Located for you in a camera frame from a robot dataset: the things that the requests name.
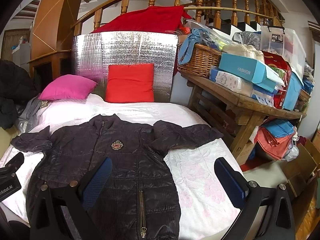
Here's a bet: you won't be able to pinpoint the black quilted jacket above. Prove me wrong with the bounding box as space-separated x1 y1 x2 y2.
12 115 222 239

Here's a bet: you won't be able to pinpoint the cardboard box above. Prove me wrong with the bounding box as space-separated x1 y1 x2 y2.
280 139 319 200

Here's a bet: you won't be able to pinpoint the grey garment on bed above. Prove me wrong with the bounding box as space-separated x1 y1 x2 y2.
15 96 49 133

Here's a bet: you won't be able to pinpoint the folded blue and coral cloths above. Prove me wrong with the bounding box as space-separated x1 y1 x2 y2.
255 119 296 160

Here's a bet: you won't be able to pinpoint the black coat pile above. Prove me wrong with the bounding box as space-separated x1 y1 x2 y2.
0 60 38 130

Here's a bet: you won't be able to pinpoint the wooden side table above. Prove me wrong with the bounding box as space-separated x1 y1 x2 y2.
181 72 306 165

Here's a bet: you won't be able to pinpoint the pink pillow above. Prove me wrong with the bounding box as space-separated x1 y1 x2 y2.
39 74 97 101

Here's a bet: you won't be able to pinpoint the white patterned tissue pack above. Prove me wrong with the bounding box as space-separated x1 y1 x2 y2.
209 68 253 97

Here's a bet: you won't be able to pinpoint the wooden pillar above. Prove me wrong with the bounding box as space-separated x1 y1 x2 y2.
30 0 81 79

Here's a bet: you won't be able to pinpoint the teal fashion box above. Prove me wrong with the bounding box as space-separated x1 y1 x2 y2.
219 53 285 92

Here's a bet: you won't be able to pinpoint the red gift bag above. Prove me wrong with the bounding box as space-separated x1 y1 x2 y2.
263 51 292 109

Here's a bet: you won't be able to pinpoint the red square cushion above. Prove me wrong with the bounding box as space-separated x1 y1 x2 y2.
105 63 154 103

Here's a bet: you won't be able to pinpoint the silver foil insulation panel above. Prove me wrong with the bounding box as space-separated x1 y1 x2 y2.
72 31 178 102

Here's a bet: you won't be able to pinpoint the wicker basket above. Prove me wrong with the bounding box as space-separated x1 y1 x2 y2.
177 43 222 78

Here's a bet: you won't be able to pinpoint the clear plastic storage bin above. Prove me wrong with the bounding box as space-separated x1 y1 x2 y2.
260 25 306 79

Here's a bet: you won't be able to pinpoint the light blue cloth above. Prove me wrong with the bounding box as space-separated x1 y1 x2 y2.
178 28 210 65

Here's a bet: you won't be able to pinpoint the red cloth on railing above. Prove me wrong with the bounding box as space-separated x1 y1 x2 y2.
93 5 191 33

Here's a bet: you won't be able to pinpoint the wooden stair railing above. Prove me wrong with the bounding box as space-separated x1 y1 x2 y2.
71 0 285 36

